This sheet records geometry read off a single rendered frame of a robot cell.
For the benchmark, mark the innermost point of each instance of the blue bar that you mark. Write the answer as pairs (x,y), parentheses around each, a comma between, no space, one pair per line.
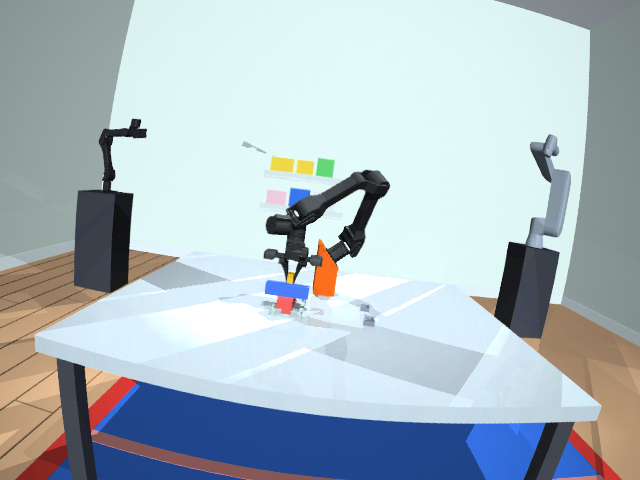
(287,290)

